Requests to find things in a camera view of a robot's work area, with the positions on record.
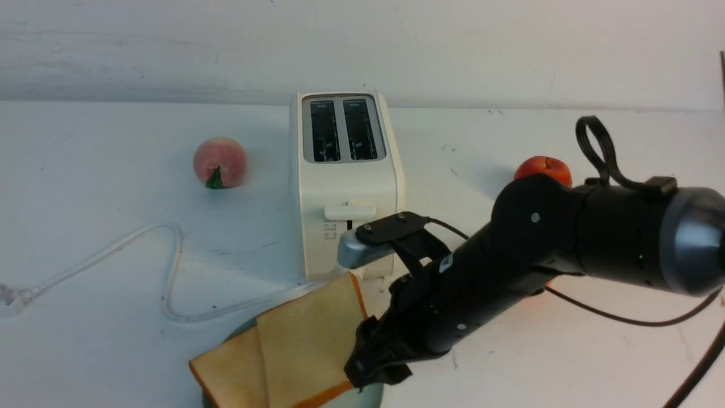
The light blue plate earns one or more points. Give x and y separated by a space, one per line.
343 395

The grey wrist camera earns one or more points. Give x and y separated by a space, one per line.
401 234

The red apple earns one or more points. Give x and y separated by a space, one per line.
552 167

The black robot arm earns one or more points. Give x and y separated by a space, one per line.
661 237

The white two-slot toaster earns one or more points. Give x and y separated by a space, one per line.
345 171

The pink peach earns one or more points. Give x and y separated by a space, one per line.
220 163

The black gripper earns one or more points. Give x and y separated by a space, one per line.
418 326

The toast slice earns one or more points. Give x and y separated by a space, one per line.
306 343
232 374

